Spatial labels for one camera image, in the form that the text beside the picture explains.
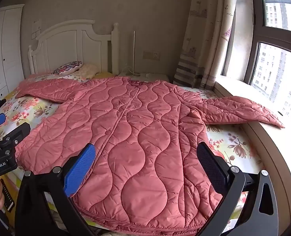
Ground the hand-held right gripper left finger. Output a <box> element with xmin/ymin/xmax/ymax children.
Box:
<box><xmin>15</xmin><ymin>143</ymin><xmax>97</xmax><ymax>236</ymax></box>

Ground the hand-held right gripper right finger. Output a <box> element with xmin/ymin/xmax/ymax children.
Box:
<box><xmin>197</xmin><ymin>142</ymin><xmax>279</xmax><ymax>236</ymax></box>

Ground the pink quilted jacket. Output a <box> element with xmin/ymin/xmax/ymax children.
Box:
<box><xmin>15</xmin><ymin>77</ymin><xmax>285</xmax><ymax>235</ymax></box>

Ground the floral bed sheet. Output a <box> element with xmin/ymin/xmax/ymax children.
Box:
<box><xmin>0</xmin><ymin>72</ymin><xmax>266</xmax><ymax>236</ymax></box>

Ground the white wardrobe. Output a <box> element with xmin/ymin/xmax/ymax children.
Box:
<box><xmin>0</xmin><ymin>4</ymin><xmax>25</xmax><ymax>109</ymax></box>

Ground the beige windowsill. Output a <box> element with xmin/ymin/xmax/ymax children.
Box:
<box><xmin>214</xmin><ymin>79</ymin><xmax>291</xmax><ymax>212</ymax></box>

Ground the purple patterned pillow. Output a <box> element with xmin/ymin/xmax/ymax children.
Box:
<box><xmin>52</xmin><ymin>61</ymin><xmax>83</xmax><ymax>75</ymax></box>

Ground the beige pillow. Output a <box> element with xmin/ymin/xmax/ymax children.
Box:
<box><xmin>74</xmin><ymin>63</ymin><xmax>99</xmax><ymax>80</ymax></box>

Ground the white wooden headboard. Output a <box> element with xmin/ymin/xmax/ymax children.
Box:
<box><xmin>28</xmin><ymin>20</ymin><xmax>119</xmax><ymax>75</ymax></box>

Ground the white nightstand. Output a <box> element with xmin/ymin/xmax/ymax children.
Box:
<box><xmin>117</xmin><ymin>72</ymin><xmax>170</xmax><ymax>84</ymax></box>

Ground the dark framed window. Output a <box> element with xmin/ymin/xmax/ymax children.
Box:
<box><xmin>219</xmin><ymin>0</ymin><xmax>291</xmax><ymax>118</ymax></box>

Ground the beige printed curtain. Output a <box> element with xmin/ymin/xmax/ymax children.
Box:
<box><xmin>172</xmin><ymin>0</ymin><xmax>239</xmax><ymax>89</ymax></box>

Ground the wall socket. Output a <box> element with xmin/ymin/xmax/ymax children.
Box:
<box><xmin>143</xmin><ymin>51</ymin><xmax>161</xmax><ymax>60</ymax></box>

